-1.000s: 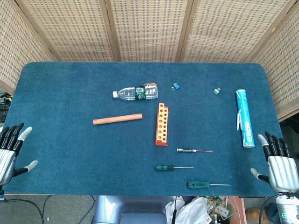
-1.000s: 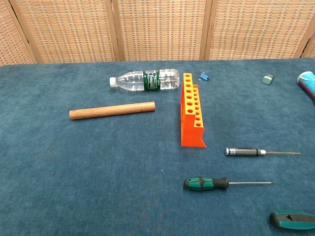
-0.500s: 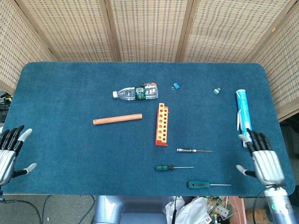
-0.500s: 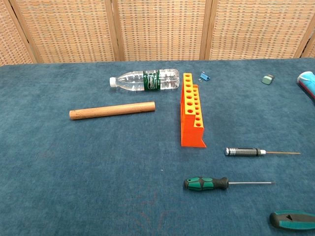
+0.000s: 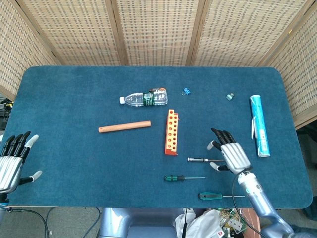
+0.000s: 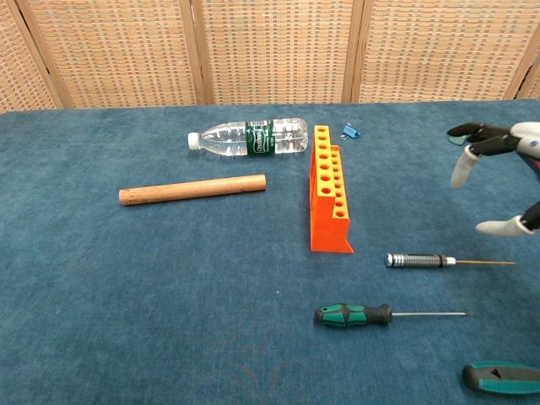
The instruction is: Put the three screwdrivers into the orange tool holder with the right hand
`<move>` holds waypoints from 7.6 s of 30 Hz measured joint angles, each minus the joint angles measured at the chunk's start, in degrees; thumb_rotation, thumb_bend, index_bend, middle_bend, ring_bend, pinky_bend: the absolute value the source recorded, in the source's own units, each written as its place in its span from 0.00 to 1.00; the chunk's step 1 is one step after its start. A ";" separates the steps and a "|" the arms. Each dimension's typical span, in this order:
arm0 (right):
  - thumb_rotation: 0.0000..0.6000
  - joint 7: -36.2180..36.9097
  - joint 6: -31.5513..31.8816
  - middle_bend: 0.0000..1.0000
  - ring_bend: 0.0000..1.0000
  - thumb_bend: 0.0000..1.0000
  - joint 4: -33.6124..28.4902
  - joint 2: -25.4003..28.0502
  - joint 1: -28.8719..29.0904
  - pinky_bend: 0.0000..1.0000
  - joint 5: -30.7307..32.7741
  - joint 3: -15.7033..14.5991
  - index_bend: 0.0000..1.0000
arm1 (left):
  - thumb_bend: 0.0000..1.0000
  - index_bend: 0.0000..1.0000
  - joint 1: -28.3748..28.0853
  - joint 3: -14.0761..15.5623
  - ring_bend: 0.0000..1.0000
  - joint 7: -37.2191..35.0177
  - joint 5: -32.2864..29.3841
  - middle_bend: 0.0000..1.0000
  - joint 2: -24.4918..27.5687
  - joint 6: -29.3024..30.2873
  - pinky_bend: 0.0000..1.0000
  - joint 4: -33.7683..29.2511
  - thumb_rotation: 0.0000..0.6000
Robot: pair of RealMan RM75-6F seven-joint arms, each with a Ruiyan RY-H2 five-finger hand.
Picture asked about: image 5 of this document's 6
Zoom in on clear plastic water bottle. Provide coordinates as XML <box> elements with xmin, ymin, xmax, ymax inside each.
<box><xmin>119</xmin><ymin>91</ymin><xmax>169</xmax><ymax>108</ymax></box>

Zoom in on wooden dowel rod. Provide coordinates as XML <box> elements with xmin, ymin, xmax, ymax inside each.
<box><xmin>98</xmin><ymin>120</ymin><xmax>152</xmax><ymax>134</ymax></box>

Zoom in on blue-grey robot torso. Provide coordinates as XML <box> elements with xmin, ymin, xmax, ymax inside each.
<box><xmin>98</xmin><ymin>207</ymin><xmax>184</xmax><ymax>238</ymax></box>

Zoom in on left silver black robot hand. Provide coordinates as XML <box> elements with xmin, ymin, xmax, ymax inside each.
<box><xmin>0</xmin><ymin>130</ymin><xmax>43</xmax><ymax>194</ymax></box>

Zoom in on large teal black screwdriver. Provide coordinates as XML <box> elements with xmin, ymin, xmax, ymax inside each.
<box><xmin>198</xmin><ymin>192</ymin><xmax>246</xmax><ymax>201</ymax></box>

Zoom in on orange tool holder rack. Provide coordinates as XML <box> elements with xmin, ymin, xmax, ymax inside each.
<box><xmin>164</xmin><ymin>109</ymin><xmax>180</xmax><ymax>157</ymax></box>

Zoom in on black hanging cable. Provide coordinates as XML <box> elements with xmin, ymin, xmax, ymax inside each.
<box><xmin>182</xmin><ymin>208</ymin><xmax>188</xmax><ymax>238</ymax></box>

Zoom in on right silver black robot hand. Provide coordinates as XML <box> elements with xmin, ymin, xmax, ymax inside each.
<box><xmin>207</xmin><ymin>127</ymin><xmax>254</xmax><ymax>175</ymax></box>

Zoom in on light blue cylindrical tube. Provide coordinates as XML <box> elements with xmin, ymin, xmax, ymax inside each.
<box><xmin>249</xmin><ymin>94</ymin><xmax>271</xmax><ymax>158</ymax></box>

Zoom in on blue felt table mat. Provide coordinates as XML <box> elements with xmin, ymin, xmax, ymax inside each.
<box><xmin>6</xmin><ymin>65</ymin><xmax>314</xmax><ymax>209</ymax></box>

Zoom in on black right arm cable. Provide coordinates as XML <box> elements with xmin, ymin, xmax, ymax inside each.
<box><xmin>232</xmin><ymin>168</ymin><xmax>264</xmax><ymax>238</ymax></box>

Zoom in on black floor cables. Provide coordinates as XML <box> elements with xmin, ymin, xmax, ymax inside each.
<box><xmin>7</xmin><ymin>207</ymin><xmax>54</xmax><ymax>238</ymax></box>

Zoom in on slim green black screwdriver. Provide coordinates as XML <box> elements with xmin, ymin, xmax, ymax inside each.
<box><xmin>163</xmin><ymin>175</ymin><xmax>206</xmax><ymax>182</ymax></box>

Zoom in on silver metal precision screwdriver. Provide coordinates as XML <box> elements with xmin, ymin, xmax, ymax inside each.
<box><xmin>187</xmin><ymin>157</ymin><xmax>226</xmax><ymax>163</ymax></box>

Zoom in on black equipment with cables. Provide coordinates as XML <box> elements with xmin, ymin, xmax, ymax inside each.
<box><xmin>0</xmin><ymin>98</ymin><xmax>13</xmax><ymax>129</ymax></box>

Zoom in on white plastic bag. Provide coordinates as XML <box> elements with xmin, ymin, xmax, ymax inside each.
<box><xmin>175</xmin><ymin>209</ymin><xmax>222</xmax><ymax>238</ymax></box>

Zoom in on thin blue floor cable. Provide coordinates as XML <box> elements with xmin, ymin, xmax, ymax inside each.
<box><xmin>89</xmin><ymin>207</ymin><xmax>102</xmax><ymax>235</ymax></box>

